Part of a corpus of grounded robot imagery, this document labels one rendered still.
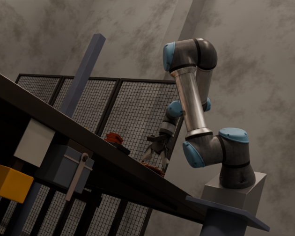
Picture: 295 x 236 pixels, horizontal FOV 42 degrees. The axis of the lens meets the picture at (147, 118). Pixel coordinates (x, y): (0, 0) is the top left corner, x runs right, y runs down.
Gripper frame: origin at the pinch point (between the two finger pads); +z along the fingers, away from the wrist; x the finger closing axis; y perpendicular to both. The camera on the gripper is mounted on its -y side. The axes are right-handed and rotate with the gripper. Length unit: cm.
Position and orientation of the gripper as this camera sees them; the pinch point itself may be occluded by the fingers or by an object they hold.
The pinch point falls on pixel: (151, 166)
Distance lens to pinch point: 196.8
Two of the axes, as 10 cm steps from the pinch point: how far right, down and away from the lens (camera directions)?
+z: -3.4, 9.0, -2.8
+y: 5.3, 4.3, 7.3
